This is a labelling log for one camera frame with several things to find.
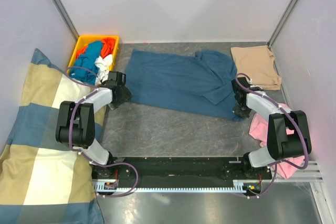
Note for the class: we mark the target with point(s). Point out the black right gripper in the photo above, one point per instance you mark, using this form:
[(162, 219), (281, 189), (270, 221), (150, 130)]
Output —
[(237, 110)]

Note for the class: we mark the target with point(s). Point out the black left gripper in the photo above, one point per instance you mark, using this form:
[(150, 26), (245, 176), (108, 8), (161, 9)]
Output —
[(126, 95)]

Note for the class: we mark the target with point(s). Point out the dark blue t-shirt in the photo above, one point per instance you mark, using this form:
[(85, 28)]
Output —
[(199, 84)]

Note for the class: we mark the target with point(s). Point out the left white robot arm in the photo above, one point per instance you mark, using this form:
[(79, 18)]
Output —
[(76, 125)]

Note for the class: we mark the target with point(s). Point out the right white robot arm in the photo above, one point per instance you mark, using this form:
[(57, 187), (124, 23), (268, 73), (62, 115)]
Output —
[(288, 137)]

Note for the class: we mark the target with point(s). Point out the folded beige t-shirt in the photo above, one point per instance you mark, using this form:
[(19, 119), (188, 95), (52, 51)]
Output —
[(258, 63)]

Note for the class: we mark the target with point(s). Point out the teal t-shirt in bin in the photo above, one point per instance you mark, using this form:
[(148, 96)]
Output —
[(84, 69)]

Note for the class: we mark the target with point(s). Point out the orange t-shirt in bin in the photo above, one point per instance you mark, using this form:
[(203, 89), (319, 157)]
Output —
[(106, 45)]

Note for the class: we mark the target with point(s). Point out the pink t-shirt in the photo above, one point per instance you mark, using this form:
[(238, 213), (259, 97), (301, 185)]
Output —
[(258, 130)]

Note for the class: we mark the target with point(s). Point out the yellow plastic bin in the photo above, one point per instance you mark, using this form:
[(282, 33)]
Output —
[(81, 42)]

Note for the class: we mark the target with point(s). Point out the blue beige checkered pillow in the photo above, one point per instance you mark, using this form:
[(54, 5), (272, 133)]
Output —
[(43, 181)]

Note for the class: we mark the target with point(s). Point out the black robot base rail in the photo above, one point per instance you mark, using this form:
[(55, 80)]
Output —
[(180, 169)]

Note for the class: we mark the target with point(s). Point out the grey slotted cable duct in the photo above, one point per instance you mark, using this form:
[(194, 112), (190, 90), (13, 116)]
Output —
[(103, 186)]

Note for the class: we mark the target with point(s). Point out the left aluminium corner post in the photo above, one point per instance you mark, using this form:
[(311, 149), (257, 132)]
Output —
[(66, 18)]

